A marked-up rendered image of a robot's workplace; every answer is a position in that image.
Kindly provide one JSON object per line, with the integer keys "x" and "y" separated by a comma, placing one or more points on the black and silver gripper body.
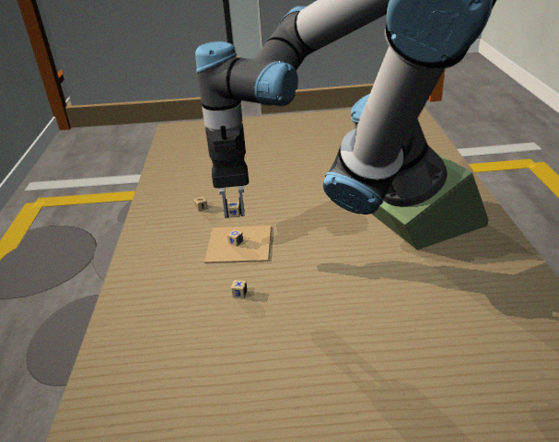
{"x": 224, "y": 130}

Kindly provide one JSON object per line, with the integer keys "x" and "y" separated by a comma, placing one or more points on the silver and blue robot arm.
{"x": 432, "y": 32}

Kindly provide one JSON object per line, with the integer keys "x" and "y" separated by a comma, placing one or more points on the tan flat mat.
{"x": 254, "y": 248}

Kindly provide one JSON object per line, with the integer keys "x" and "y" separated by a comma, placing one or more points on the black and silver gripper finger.
{"x": 241, "y": 204}
{"x": 222, "y": 191}

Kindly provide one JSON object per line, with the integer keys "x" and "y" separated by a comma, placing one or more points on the wooden letter block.
{"x": 233, "y": 209}
{"x": 235, "y": 237}
{"x": 200, "y": 204}
{"x": 239, "y": 289}

